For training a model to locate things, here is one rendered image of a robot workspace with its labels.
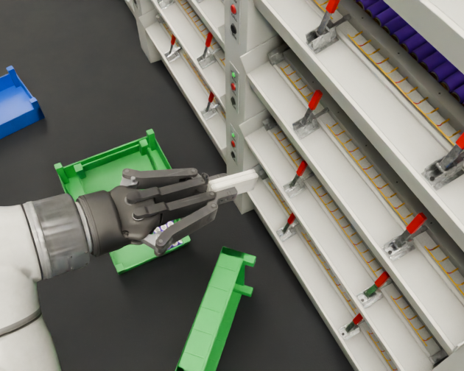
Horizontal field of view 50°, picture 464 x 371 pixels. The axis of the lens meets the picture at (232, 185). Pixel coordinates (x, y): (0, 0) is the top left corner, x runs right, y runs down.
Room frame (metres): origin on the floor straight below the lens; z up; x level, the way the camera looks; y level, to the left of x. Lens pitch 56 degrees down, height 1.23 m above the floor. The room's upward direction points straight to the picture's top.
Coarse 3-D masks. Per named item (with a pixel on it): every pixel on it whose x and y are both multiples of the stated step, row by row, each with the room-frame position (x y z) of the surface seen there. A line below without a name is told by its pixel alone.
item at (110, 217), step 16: (96, 192) 0.33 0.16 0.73; (112, 192) 0.34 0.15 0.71; (128, 192) 0.35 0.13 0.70; (96, 208) 0.30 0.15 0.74; (112, 208) 0.30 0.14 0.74; (128, 208) 0.32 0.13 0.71; (96, 224) 0.28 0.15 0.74; (112, 224) 0.29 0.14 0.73; (128, 224) 0.30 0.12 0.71; (144, 224) 0.30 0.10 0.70; (96, 240) 0.27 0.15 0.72; (112, 240) 0.27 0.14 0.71; (128, 240) 0.28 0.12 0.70
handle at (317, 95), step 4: (316, 92) 0.60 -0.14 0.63; (320, 92) 0.59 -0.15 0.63; (312, 96) 0.60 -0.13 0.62; (316, 96) 0.59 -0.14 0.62; (320, 96) 0.59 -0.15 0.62; (312, 100) 0.59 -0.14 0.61; (316, 100) 0.59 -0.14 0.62; (312, 104) 0.59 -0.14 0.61; (316, 104) 0.59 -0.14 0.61; (308, 108) 0.59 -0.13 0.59; (312, 108) 0.58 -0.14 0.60; (308, 112) 0.59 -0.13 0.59; (304, 116) 0.59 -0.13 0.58; (308, 116) 0.58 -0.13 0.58; (304, 120) 0.58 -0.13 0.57; (308, 120) 0.59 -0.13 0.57; (304, 124) 0.58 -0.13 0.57
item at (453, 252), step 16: (288, 64) 0.74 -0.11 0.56; (304, 80) 0.68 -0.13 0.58; (304, 96) 0.65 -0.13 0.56; (336, 112) 0.59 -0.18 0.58; (352, 128) 0.55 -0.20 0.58; (368, 144) 0.52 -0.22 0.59; (368, 160) 0.50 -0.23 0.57; (384, 160) 0.49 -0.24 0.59; (368, 176) 0.47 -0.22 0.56; (384, 176) 0.46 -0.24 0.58; (400, 192) 0.43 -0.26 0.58; (416, 208) 0.40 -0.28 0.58; (432, 224) 0.37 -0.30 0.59; (448, 240) 0.34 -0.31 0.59; (432, 256) 0.33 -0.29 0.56; (448, 256) 0.32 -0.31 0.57; (448, 272) 0.30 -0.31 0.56
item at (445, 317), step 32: (256, 64) 0.74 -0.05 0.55; (288, 96) 0.66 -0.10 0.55; (288, 128) 0.60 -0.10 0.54; (320, 128) 0.58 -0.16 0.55; (320, 160) 0.52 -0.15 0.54; (352, 192) 0.45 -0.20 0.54; (384, 192) 0.44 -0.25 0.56; (352, 224) 0.42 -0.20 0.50; (384, 224) 0.39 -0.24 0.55; (384, 256) 0.34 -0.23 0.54; (416, 256) 0.33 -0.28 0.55; (416, 288) 0.29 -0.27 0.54; (448, 288) 0.28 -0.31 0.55; (448, 320) 0.24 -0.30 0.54; (448, 352) 0.21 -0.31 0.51
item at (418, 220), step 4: (416, 216) 0.36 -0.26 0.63; (420, 216) 0.36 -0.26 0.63; (424, 216) 0.36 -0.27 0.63; (412, 220) 0.36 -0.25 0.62; (416, 220) 0.35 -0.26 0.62; (420, 220) 0.35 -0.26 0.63; (424, 220) 0.35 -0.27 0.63; (412, 224) 0.35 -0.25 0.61; (416, 224) 0.35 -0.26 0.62; (420, 224) 0.35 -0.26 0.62; (408, 228) 0.35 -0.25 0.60; (412, 228) 0.35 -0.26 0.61; (416, 228) 0.35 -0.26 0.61; (404, 232) 0.35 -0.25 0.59; (408, 232) 0.35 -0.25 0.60; (412, 232) 0.35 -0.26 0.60; (400, 236) 0.35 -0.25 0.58; (404, 236) 0.35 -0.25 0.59; (408, 236) 0.35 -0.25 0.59; (396, 240) 0.35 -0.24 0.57; (400, 240) 0.35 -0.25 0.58; (404, 240) 0.34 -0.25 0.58; (396, 244) 0.35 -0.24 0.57; (400, 244) 0.34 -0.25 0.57
